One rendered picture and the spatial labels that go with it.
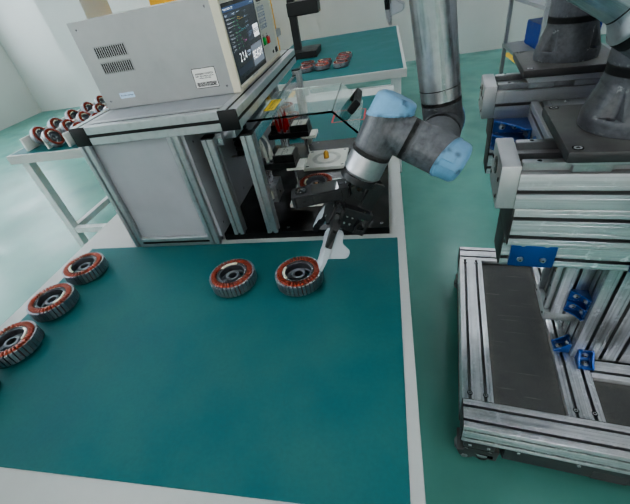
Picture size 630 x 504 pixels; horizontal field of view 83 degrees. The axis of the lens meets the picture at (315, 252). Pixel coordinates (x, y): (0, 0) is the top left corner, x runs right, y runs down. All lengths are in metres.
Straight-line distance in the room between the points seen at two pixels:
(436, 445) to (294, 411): 0.86
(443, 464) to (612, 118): 1.09
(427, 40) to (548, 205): 0.37
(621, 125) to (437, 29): 0.33
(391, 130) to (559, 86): 0.69
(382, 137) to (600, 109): 0.35
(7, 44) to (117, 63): 7.96
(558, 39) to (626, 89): 0.49
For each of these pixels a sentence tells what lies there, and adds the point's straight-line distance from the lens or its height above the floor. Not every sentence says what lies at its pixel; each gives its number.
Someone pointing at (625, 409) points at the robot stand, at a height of 0.21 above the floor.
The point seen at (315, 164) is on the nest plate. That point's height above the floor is 0.78.
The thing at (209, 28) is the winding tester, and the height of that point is 1.26.
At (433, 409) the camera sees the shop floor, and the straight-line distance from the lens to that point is 1.51.
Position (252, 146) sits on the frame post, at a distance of 0.90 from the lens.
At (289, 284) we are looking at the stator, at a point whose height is 0.79.
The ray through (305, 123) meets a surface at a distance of 1.30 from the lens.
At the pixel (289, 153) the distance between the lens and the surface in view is 1.08.
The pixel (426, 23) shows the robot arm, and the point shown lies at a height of 1.22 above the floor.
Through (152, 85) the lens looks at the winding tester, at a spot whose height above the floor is 1.16.
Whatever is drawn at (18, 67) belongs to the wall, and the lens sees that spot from 9.11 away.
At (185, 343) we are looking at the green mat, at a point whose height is 0.75.
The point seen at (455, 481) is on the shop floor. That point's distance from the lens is 1.42.
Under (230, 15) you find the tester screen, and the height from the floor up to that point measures 1.27.
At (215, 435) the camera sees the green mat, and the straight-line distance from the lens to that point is 0.69.
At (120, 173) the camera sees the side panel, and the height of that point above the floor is 0.99.
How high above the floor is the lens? 1.32
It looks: 38 degrees down
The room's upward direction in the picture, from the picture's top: 11 degrees counter-clockwise
